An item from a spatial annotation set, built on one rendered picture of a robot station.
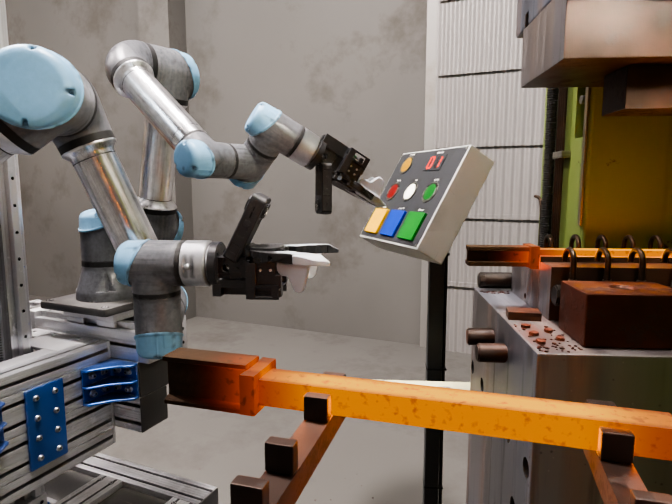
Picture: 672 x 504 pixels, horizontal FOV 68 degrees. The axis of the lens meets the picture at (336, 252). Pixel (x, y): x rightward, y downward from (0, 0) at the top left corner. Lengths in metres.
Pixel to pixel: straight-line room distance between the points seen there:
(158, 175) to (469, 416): 1.15
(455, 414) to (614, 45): 0.55
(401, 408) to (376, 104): 3.26
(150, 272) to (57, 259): 4.79
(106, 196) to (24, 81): 0.23
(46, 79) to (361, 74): 2.99
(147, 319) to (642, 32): 0.81
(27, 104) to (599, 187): 0.95
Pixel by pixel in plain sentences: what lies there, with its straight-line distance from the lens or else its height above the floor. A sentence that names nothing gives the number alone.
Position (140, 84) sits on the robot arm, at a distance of 1.23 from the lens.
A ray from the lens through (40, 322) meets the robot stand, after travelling 1.56.
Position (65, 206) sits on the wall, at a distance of 5.45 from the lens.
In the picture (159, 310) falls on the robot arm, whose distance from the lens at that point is 0.85.
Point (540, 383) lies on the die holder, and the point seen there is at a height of 0.88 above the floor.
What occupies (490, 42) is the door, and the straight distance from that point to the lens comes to 3.44.
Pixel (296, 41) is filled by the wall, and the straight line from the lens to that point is 3.94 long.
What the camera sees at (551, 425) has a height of 0.94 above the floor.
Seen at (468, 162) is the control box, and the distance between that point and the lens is 1.23.
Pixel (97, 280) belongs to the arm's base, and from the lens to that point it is 1.38.
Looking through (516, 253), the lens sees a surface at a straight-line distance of 0.82.
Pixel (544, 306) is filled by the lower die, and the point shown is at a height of 0.93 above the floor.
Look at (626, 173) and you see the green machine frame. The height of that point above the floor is 1.13.
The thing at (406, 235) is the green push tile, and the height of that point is 0.99.
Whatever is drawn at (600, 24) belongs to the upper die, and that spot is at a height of 1.31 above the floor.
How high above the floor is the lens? 1.10
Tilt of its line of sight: 7 degrees down
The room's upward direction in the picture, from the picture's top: straight up
